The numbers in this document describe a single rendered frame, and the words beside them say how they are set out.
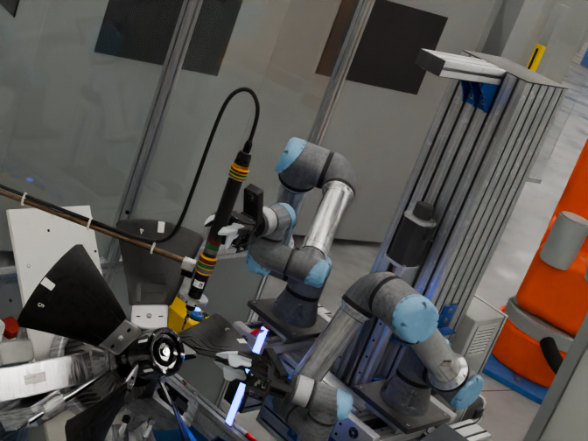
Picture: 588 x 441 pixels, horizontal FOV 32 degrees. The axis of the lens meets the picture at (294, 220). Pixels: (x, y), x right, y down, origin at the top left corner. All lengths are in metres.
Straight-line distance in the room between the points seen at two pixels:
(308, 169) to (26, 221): 0.83
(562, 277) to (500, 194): 3.06
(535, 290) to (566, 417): 2.31
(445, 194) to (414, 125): 4.02
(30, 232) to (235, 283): 1.44
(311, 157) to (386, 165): 4.20
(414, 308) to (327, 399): 0.32
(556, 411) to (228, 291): 1.32
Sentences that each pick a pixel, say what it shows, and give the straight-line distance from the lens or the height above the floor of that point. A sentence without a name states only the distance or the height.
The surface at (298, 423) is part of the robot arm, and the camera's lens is 2.71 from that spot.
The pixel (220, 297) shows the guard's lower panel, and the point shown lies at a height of 0.79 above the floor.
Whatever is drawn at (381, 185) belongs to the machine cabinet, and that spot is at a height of 0.50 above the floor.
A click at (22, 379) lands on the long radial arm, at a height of 1.12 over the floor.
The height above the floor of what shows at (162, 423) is 0.93.
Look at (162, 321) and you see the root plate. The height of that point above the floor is 1.26.
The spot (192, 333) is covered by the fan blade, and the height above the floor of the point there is 1.19.
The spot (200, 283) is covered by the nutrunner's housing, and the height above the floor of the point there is 1.38.
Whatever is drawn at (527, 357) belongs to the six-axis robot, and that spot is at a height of 0.17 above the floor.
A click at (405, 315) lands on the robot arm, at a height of 1.46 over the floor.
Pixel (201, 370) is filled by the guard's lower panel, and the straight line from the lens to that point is 4.13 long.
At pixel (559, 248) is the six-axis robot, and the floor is 0.85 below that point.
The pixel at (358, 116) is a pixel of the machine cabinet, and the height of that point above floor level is 0.95.
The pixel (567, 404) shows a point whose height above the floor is 0.89.
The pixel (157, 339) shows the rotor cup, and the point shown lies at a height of 1.24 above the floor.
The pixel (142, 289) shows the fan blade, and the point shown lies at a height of 1.30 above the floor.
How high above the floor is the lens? 2.41
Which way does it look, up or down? 19 degrees down
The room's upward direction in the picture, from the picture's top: 21 degrees clockwise
